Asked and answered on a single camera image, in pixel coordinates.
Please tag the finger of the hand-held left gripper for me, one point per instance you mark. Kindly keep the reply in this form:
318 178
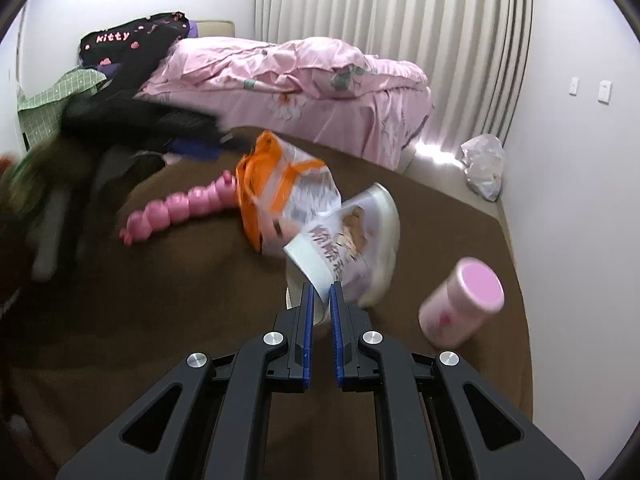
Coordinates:
195 122
195 150

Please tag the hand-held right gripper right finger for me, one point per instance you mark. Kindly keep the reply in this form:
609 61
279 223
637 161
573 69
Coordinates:
336 345

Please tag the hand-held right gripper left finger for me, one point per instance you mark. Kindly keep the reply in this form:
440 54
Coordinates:
308 345

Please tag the white snack packet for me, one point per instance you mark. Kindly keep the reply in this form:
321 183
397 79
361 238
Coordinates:
350 245

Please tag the pink caterpillar toy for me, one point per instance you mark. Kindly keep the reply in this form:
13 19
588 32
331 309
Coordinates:
190 202

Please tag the green checked cloth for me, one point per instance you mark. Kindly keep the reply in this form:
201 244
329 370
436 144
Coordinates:
50 95

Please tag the pink floral duvet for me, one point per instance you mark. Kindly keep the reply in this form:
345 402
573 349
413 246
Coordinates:
250 65

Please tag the black Hello Kitty pillow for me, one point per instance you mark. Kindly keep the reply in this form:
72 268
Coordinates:
120 37

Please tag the beige headboard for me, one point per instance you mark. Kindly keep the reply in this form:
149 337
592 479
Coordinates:
215 29

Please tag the orange snack bag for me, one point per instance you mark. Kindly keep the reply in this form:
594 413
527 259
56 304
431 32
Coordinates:
300 195

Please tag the pink lidded bottle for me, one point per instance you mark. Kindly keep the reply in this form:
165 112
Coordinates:
460 300

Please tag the pink floral bed sheet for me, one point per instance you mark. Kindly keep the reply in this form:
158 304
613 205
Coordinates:
380 125

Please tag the white plastic bag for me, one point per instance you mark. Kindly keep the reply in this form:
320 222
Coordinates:
482 165

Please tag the striped white curtain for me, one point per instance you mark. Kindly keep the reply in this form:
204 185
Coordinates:
400 10

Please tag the white wall switch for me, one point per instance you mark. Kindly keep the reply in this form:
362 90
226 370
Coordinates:
574 86
605 91

